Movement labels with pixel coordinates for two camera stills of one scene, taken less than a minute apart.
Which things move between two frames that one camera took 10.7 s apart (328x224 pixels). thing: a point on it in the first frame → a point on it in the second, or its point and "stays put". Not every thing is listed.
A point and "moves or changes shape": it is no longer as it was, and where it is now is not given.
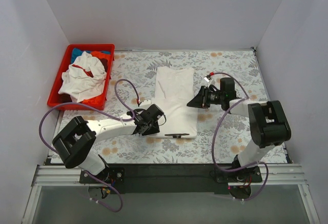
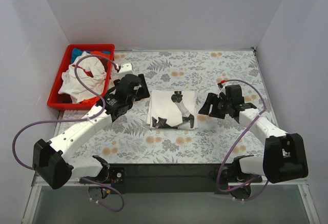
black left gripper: [152, 128] → [141, 87]
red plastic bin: [53, 99] stays put
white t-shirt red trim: [85, 79] stays put
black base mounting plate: [176, 179] stays put
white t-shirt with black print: [174, 90] moves or changes shape
